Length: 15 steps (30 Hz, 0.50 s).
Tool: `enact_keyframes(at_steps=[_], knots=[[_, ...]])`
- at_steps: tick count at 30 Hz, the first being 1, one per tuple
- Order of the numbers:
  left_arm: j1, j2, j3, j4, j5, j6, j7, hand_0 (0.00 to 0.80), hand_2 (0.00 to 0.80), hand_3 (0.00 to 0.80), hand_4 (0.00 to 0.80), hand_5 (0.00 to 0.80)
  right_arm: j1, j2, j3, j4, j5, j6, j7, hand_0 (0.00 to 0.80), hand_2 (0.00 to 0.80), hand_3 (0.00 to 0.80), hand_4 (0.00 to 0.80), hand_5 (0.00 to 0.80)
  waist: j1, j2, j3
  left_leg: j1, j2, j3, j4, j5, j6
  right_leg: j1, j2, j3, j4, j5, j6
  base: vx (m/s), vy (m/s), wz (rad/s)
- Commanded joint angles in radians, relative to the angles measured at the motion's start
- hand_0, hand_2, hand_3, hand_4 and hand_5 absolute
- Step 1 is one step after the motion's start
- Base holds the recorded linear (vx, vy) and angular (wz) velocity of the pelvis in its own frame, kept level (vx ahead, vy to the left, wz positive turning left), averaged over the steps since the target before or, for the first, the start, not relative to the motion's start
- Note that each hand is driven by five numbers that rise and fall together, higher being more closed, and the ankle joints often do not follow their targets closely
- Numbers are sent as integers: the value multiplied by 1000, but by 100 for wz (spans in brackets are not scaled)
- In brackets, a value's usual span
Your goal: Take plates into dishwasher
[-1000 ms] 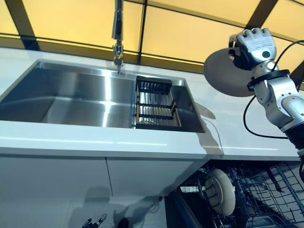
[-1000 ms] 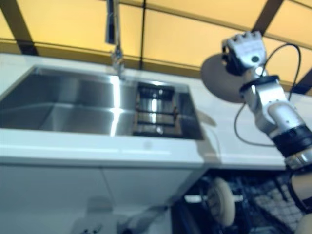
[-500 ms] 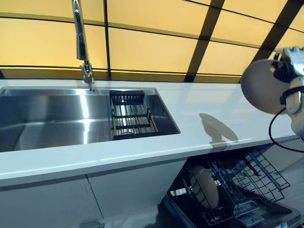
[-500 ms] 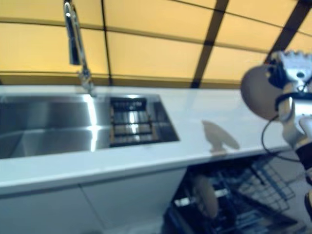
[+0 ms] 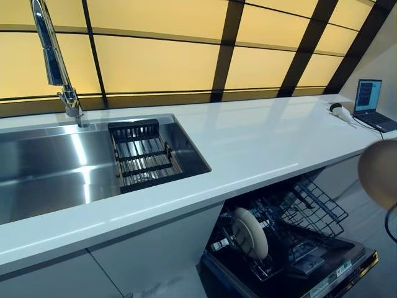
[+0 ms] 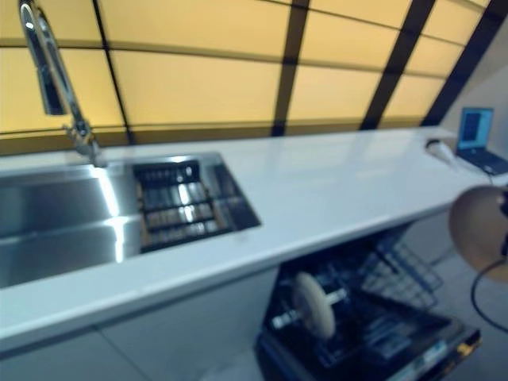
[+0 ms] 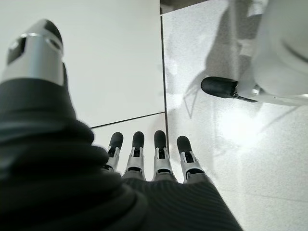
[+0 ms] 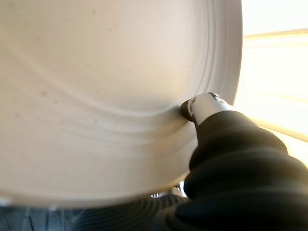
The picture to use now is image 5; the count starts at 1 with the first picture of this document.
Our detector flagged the white handheld device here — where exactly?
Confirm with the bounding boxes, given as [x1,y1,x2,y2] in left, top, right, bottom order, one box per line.
[328,102,358,129]

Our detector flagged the dishwasher wire rack with plate tines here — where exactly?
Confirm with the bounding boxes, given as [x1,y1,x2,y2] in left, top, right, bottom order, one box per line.
[210,198,314,282]

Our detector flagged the white kitchen cabinet front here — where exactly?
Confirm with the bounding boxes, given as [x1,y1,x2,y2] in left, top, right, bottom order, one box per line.
[0,203,225,298]

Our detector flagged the dishwasher wire rack flat basket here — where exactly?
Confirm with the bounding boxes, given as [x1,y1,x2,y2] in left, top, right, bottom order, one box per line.
[278,175,349,239]

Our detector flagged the yellow backlit window wall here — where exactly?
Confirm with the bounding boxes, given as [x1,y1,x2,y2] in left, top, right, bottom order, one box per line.
[0,0,397,110]

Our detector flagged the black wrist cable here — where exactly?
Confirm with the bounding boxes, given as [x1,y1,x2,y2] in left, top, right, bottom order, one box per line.
[385,206,397,243]

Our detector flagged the chrome kitchen faucet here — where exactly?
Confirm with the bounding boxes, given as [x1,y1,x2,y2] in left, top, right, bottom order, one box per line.
[29,0,91,129]

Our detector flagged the stainless steel sink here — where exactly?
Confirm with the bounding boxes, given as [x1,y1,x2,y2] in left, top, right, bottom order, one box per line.
[0,113,213,227]

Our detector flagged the dark laptop computer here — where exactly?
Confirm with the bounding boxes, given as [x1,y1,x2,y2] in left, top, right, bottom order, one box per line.
[352,79,397,133]

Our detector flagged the cream round plate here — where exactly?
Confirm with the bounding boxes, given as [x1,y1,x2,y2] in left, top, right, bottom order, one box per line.
[357,139,397,211]
[230,207,269,261]

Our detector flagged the built-in dishwasher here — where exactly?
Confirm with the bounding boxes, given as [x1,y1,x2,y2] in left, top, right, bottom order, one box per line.
[200,169,380,298]

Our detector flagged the black sink dish rack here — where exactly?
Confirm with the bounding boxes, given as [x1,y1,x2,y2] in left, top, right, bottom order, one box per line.
[107,118,184,194]

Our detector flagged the thin laptop cable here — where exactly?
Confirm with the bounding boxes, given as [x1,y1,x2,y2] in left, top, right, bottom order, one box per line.
[352,115,386,141]

